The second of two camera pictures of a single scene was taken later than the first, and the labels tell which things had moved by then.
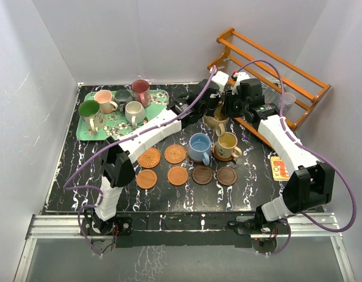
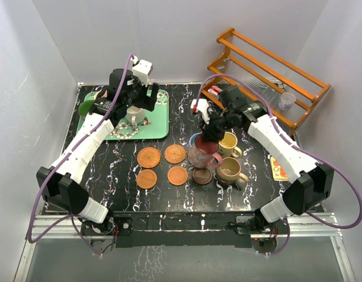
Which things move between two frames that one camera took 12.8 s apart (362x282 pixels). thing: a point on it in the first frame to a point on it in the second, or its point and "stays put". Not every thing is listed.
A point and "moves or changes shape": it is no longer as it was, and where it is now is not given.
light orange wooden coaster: [177, 175] stays put
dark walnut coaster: [202, 175] stays put
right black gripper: [229, 98] to [208, 132]
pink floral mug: [141, 91] moves or changes shape
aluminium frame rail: [315, 225] stays put
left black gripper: [217, 101] to [146, 102]
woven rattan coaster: [175, 154] stays put
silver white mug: [135, 113] stays put
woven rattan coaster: [150, 158] stays put
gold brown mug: [218, 121] moves or changes shape
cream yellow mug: [225, 146] stays put
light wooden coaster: [146, 178] stays put
